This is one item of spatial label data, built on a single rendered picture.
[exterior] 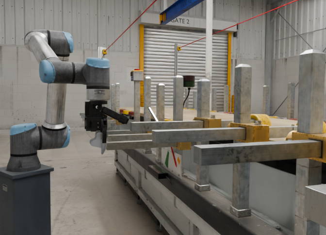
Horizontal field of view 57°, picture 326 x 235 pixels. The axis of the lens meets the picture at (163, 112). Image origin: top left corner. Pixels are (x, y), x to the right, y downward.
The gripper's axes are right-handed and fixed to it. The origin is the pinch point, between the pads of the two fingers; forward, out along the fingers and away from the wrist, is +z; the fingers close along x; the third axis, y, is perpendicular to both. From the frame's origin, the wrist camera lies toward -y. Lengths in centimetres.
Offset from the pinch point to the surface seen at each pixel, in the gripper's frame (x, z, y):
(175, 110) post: -2.4, -15.8, -31.7
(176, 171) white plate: 1.2, 10.3, -31.0
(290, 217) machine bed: 44, 17, -53
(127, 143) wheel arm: 1.5, -2.8, -9.4
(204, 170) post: 22.7, 5.0, -33.4
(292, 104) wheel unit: -54, -17, -142
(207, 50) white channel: -160, -70, -128
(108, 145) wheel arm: 1.5, -2.1, -1.8
